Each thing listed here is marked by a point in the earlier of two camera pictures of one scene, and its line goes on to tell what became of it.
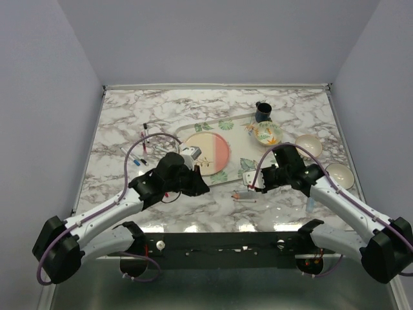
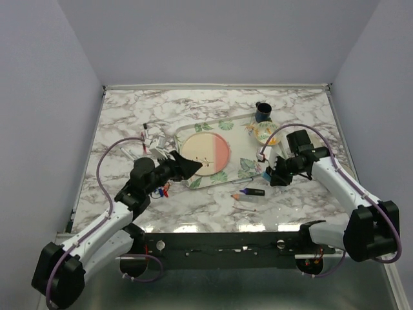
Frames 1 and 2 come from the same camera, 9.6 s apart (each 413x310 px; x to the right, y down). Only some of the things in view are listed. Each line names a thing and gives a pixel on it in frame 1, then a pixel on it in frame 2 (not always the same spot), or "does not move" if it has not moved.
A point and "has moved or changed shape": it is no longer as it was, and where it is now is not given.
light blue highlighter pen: [310, 205] has moved or changed shape
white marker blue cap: [135, 161] does not move
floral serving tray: [245, 152] does not move
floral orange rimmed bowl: [268, 134] does not move
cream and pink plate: [215, 152] does not move
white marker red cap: [244, 200] -> [244, 209]
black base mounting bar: [224, 250] does not move
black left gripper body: [188, 181] -> [166, 170]
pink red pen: [144, 144] does not move
